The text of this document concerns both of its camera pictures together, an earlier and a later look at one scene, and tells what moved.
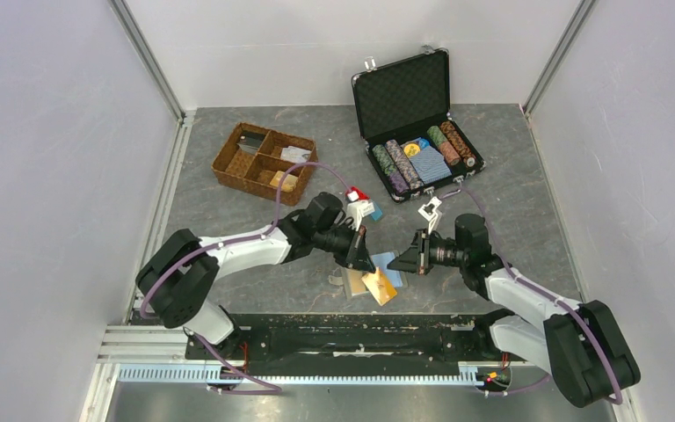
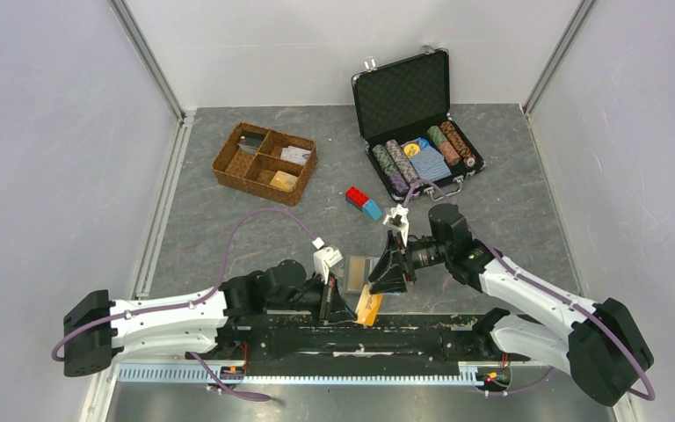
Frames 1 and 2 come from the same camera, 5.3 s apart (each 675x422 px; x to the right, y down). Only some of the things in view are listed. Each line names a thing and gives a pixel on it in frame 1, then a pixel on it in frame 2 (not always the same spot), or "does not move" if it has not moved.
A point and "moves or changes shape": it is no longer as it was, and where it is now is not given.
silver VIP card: (294, 154) does not move
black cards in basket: (250, 141) does not move
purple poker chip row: (398, 183) does not move
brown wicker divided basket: (255, 157) does not move
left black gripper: (356, 258) to (332, 308)
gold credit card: (380, 286) moves or changes shape
